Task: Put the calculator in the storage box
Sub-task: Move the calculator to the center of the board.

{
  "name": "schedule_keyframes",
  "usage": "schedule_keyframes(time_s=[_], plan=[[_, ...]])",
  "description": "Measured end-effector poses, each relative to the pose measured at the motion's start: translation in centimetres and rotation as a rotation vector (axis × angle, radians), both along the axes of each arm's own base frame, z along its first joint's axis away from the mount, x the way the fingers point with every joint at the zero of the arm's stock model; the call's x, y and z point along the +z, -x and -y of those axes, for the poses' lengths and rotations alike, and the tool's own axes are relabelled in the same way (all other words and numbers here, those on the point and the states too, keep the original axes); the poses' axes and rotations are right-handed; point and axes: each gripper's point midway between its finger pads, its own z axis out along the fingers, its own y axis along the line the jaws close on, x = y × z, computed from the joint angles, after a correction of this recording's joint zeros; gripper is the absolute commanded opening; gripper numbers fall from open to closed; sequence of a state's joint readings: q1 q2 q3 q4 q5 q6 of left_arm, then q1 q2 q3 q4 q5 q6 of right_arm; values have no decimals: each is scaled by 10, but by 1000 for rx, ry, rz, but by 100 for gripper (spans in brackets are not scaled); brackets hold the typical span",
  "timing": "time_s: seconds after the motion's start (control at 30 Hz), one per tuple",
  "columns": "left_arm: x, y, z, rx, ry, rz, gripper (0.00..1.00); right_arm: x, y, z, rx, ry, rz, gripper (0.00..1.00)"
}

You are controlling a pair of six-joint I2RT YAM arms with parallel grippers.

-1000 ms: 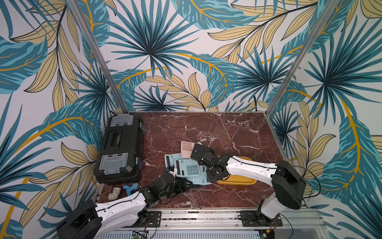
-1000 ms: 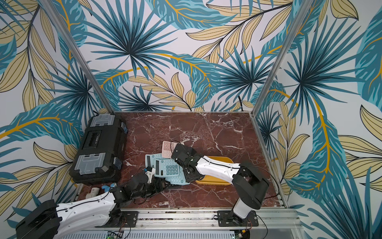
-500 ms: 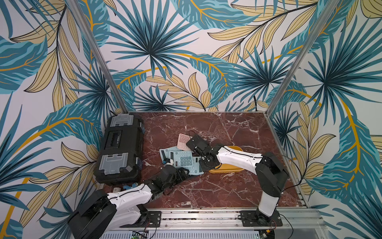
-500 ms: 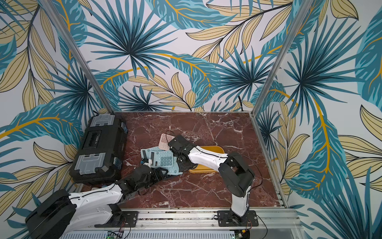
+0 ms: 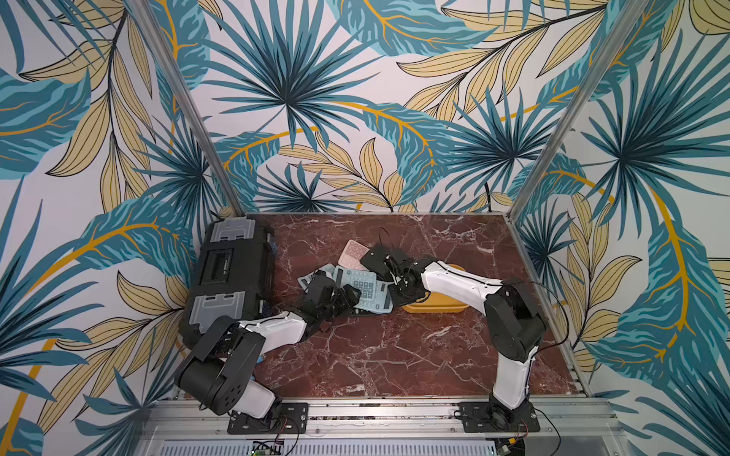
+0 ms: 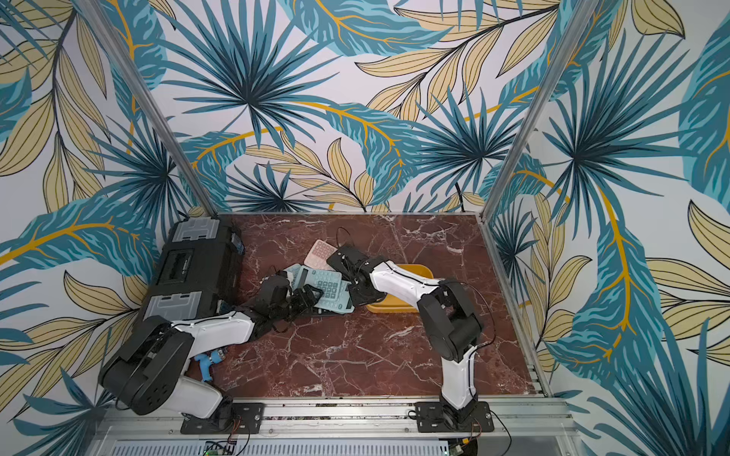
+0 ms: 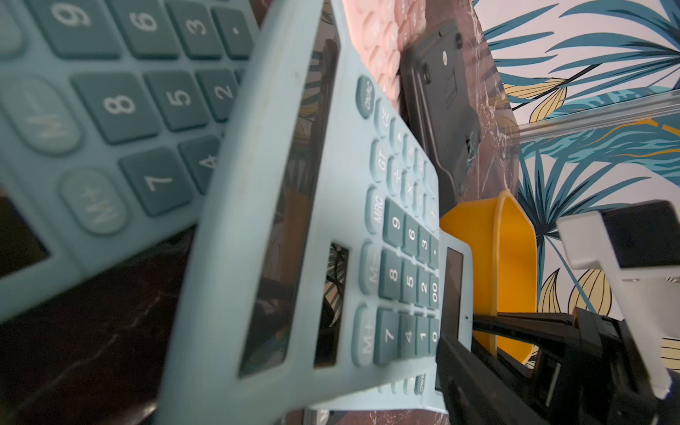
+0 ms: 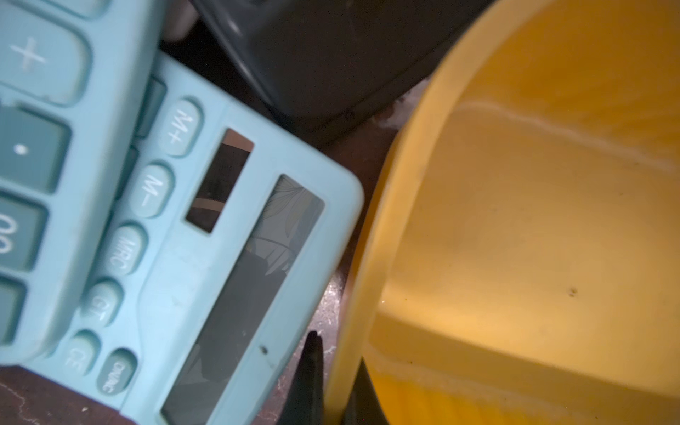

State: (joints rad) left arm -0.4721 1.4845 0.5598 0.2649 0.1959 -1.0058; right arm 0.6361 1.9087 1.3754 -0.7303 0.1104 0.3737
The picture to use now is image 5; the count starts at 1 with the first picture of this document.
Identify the large teal calculator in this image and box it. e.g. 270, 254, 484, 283
335, 266, 394, 315

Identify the yellow plastic tray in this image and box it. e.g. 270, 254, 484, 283
394, 260, 468, 314

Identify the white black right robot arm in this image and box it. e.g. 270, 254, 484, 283
384, 254, 548, 410

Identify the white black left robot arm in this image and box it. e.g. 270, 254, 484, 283
174, 273, 362, 422

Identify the black upside-down calculator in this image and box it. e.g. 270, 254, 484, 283
359, 243, 409, 282

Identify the small teal calculator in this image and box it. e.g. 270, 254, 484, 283
298, 263, 336, 291

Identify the pink calculator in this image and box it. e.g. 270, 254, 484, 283
338, 239, 370, 271

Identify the black plastic toolbox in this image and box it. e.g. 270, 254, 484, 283
179, 217, 276, 349

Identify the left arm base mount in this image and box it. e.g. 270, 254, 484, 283
227, 402, 309, 435

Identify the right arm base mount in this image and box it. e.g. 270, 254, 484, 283
454, 401, 541, 435

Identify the aluminium front rail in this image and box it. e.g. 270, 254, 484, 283
135, 395, 631, 455

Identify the right aluminium corner post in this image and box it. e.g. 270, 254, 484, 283
506, 1, 649, 225

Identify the aluminium corner post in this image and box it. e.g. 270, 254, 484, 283
506, 1, 649, 225
127, 0, 245, 217

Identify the left aluminium corner post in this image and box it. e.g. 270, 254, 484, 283
127, 0, 245, 217

